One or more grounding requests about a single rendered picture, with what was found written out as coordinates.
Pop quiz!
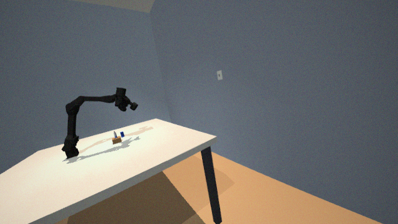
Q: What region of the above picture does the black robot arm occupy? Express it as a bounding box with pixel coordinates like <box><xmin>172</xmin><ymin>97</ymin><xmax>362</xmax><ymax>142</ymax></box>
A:
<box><xmin>61</xmin><ymin>88</ymin><xmax>128</xmax><ymax>159</ymax></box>

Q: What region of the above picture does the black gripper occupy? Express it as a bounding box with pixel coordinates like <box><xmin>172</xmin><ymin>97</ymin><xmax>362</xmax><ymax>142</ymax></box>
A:
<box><xmin>122</xmin><ymin>95</ymin><xmax>138</xmax><ymax>110</ymax></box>

